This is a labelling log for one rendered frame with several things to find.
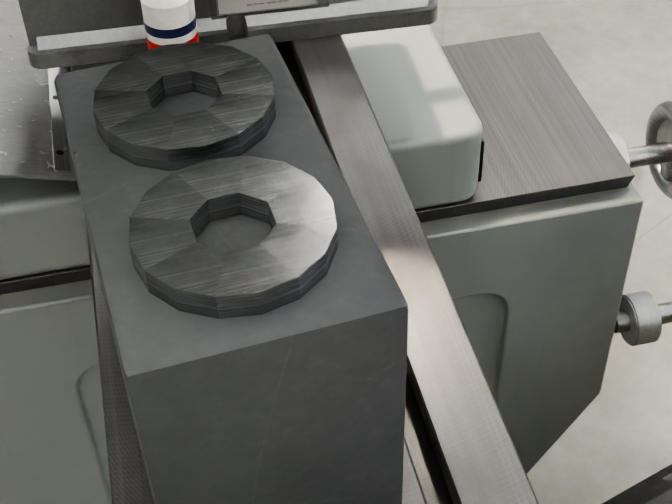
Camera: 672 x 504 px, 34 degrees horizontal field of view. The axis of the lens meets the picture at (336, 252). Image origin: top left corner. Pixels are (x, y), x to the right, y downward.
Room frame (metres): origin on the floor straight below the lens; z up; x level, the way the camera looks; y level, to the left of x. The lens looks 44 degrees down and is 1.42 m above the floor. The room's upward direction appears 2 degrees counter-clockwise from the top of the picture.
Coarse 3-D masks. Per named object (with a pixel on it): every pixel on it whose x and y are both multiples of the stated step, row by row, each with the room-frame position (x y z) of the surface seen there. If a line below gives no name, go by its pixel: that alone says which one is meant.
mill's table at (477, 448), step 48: (288, 48) 0.82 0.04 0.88; (336, 48) 0.78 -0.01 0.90; (336, 96) 0.72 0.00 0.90; (336, 144) 0.66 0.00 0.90; (384, 144) 0.65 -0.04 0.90; (384, 192) 0.60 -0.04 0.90; (384, 240) 0.55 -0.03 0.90; (96, 288) 0.51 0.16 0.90; (432, 288) 0.50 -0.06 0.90; (432, 336) 0.46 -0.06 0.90; (432, 384) 0.42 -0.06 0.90; (480, 384) 0.42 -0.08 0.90; (432, 432) 0.39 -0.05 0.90; (480, 432) 0.38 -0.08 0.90; (144, 480) 0.36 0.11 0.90; (432, 480) 0.37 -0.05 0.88; (480, 480) 0.35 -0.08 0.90; (528, 480) 0.35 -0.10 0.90
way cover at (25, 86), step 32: (0, 0) 0.98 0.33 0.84; (0, 32) 0.92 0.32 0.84; (0, 64) 0.87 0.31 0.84; (0, 96) 0.82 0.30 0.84; (32, 96) 0.82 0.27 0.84; (0, 128) 0.77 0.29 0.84; (32, 128) 0.78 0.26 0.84; (64, 128) 0.78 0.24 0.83; (0, 160) 0.72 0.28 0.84; (32, 160) 0.73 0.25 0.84; (64, 160) 0.74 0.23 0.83
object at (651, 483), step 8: (664, 472) 0.57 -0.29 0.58; (648, 480) 0.56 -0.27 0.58; (656, 480) 0.56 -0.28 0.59; (664, 480) 0.56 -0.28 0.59; (632, 488) 0.56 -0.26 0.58; (640, 488) 0.55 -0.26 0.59; (648, 488) 0.55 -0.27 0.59; (656, 488) 0.54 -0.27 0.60; (664, 488) 0.54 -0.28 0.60; (616, 496) 0.55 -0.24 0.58; (624, 496) 0.55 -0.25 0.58; (632, 496) 0.54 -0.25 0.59; (640, 496) 0.54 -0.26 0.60; (648, 496) 0.53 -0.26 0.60; (656, 496) 0.53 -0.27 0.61; (664, 496) 0.53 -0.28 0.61
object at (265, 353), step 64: (128, 64) 0.47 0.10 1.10; (192, 64) 0.47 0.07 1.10; (256, 64) 0.47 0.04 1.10; (128, 128) 0.42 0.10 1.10; (192, 128) 0.42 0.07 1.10; (256, 128) 0.42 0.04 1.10; (128, 192) 0.39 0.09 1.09; (192, 192) 0.37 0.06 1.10; (256, 192) 0.37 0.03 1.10; (320, 192) 0.37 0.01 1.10; (128, 256) 0.34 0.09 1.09; (192, 256) 0.33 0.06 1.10; (256, 256) 0.33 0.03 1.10; (320, 256) 0.33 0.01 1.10; (128, 320) 0.31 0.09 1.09; (192, 320) 0.31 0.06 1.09; (256, 320) 0.30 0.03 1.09; (320, 320) 0.30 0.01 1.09; (384, 320) 0.31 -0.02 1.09; (128, 384) 0.28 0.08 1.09; (192, 384) 0.28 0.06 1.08; (256, 384) 0.29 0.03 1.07; (320, 384) 0.30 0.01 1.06; (384, 384) 0.31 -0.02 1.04; (192, 448) 0.28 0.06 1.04; (256, 448) 0.29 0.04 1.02; (320, 448) 0.30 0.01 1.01; (384, 448) 0.31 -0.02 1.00
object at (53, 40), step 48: (48, 0) 0.78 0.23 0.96; (96, 0) 0.79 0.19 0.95; (240, 0) 0.81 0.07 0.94; (288, 0) 0.81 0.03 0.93; (336, 0) 0.82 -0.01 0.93; (384, 0) 0.82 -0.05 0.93; (432, 0) 0.83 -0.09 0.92; (48, 48) 0.78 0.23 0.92; (96, 48) 0.77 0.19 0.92; (144, 48) 0.78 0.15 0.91
